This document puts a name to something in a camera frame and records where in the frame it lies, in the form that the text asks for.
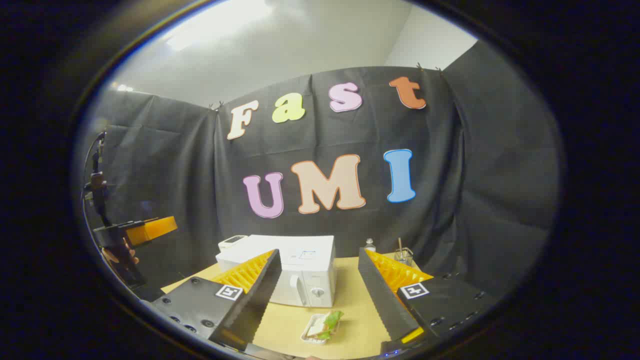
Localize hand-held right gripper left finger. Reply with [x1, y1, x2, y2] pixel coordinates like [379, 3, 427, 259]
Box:
[141, 248, 283, 352]

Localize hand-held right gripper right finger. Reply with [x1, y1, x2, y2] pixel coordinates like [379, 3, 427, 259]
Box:
[357, 247, 497, 353]

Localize lettuce sandwich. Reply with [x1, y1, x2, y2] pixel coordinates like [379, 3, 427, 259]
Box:
[307, 310, 345, 342]

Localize white microwave oven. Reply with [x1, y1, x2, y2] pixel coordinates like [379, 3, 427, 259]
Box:
[216, 234, 337, 308]

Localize white food tray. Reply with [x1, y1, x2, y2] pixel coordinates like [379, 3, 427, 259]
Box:
[300, 312, 343, 346]

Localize dark upright stand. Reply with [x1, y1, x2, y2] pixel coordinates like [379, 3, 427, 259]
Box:
[82, 131, 113, 227]

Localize white toaster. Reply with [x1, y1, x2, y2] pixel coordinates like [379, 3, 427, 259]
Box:
[218, 234, 249, 252]

